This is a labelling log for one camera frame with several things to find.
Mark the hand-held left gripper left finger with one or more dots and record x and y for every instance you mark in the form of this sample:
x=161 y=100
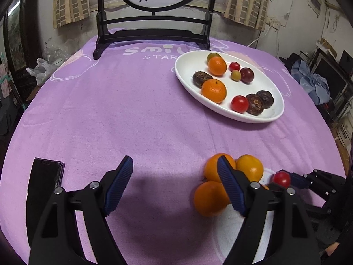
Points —
x=118 y=185

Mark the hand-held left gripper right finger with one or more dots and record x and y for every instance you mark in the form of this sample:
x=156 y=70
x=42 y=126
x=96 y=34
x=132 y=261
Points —
x=230 y=185

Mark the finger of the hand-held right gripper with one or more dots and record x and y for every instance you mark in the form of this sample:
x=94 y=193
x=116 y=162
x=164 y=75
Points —
x=297 y=180
x=317 y=198

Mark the red cherry tomato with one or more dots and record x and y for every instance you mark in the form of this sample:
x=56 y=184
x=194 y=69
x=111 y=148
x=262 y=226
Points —
x=240 y=103
x=234 y=66
x=281 y=179

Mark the orange mandarin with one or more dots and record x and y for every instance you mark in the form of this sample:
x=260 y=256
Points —
x=249 y=168
x=217 y=66
x=214 y=91
x=211 y=168
x=211 y=201

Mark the small yellow-green fruit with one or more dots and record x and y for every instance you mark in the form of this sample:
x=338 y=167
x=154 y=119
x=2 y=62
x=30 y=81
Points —
x=235 y=75

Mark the dark red plum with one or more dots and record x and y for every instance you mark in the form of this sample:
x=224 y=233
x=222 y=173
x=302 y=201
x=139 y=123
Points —
x=247 y=75

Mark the white oval plate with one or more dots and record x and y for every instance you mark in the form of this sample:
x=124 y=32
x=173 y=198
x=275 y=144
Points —
x=187 y=66

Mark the green-tinged mandarin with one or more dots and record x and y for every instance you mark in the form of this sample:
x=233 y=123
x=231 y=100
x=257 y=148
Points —
x=211 y=55

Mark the person's right hand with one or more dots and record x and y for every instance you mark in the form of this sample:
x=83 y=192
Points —
x=332 y=249

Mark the cardboard box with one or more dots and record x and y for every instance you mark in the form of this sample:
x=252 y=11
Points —
x=346 y=132

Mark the purple printed tablecloth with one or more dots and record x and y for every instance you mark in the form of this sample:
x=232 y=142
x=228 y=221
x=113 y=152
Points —
x=124 y=116

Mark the black smartphone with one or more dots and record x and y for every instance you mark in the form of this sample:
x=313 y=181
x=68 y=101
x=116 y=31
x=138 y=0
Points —
x=44 y=176

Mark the blue cloth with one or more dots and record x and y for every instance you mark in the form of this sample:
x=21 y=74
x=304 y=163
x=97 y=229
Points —
x=311 y=84

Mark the black monitor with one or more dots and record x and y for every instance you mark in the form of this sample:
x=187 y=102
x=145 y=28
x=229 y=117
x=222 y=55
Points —
x=331 y=73

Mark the dark cloth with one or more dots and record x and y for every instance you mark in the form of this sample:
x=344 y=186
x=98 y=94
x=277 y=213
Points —
x=289 y=60

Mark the white plastic bag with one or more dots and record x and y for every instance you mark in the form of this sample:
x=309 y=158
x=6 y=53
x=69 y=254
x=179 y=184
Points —
x=41 y=70

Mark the round painted screen black stand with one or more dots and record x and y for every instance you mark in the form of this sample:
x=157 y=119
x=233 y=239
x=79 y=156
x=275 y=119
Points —
x=154 y=34

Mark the beige checked curtain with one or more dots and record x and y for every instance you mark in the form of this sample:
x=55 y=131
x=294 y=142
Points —
x=71 y=2
x=245 y=2

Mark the dark wooden framed panel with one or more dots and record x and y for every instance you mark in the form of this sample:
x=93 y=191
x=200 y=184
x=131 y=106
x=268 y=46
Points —
x=16 y=33

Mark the wall power outlet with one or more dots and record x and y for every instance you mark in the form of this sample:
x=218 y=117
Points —
x=275 y=24

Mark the wall vent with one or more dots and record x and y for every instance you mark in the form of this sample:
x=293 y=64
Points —
x=314 y=0

